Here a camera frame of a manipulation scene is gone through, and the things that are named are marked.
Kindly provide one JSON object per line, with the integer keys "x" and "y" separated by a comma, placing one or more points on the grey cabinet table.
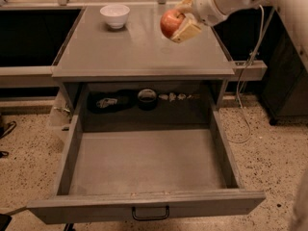
{"x": 139, "y": 52}

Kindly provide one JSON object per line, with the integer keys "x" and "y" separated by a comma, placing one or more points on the red apple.
{"x": 170, "y": 22}

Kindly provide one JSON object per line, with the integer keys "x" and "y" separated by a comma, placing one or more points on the black drawer handle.
{"x": 150, "y": 213}

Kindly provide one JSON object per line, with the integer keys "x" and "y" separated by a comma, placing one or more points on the black round container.
{"x": 147, "y": 99}

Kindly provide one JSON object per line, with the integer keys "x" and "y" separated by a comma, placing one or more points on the white ceramic bowl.
{"x": 115, "y": 15}

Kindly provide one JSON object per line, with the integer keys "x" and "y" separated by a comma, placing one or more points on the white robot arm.
{"x": 293, "y": 14}

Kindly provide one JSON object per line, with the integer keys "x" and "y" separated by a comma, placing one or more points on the black bag with silver item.
{"x": 111, "y": 102}

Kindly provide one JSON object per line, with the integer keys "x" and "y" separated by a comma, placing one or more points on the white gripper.
{"x": 207, "y": 6}

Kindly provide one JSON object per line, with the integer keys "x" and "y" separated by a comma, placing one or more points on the grey open drawer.
{"x": 176, "y": 155}

